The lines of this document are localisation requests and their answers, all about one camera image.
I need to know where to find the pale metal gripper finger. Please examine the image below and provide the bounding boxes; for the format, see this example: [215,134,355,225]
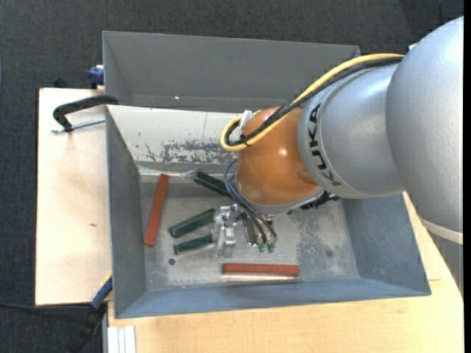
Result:
[213,204,240,232]
[213,227,237,259]

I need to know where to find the dark green flat block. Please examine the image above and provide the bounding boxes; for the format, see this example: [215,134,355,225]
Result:
[193,171,237,199]
[173,233,215,256]
[168,208,217,239]

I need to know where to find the red-brown flat block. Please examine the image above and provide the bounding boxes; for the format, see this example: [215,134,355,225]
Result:
[222,263,301,278]
[143,174,171,249]

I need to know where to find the grey metal bin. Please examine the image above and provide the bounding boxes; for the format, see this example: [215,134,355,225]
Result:
[102,30,432,319]

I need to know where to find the pale wood flat board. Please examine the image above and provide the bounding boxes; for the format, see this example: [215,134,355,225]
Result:
[35,88,113,307]

